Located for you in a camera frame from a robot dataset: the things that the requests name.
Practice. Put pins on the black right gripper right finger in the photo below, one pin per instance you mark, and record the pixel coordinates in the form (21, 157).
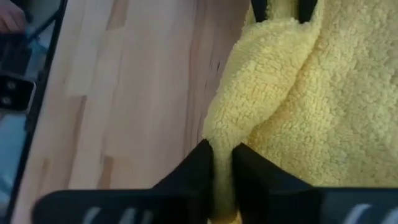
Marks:
(295, 205)

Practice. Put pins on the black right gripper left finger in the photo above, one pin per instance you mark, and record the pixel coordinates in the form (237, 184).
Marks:
(124, 205)

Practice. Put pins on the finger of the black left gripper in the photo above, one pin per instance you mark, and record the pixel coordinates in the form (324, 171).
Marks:
(259, 11)
(308, 11)

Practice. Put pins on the yellow microfiber towel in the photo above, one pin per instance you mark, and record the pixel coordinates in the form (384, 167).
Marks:
(311, 93)

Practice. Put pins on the person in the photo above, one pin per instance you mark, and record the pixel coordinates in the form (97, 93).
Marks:
(12, 140)

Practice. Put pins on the person's hand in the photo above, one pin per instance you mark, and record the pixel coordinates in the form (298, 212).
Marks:
(9, 17)

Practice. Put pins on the black aluminium table frame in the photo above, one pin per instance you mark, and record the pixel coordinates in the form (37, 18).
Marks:
(40, 87)

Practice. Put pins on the black table-level camera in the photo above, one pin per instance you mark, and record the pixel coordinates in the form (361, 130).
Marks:
(14, 93)

